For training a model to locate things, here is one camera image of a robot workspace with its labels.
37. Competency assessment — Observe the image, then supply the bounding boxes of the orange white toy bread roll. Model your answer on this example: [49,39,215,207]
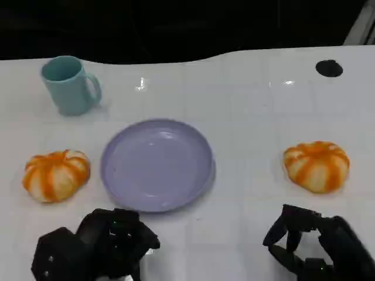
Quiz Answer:
[22,149,91,204]
[282,140,350,194]

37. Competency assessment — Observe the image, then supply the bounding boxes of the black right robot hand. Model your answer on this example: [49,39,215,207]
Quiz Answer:
[262,204,369,281]

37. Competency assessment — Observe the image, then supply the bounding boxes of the black round table grommet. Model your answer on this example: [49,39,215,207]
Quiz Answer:
[315,59,344,78]

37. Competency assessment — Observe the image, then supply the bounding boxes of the lilac plate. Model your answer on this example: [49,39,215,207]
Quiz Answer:
[100,118,217,214]

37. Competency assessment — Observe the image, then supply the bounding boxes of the white metal frame post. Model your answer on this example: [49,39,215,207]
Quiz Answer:
[342,0,375,46]

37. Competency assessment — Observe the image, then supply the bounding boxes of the pale green mug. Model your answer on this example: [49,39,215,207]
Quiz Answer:
[40,55,103,116]

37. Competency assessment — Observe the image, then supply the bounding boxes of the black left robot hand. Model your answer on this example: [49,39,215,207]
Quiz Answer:
[76,207,161,281]

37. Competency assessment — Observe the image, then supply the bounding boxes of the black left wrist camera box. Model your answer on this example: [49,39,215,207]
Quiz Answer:
[31,227,88,281]

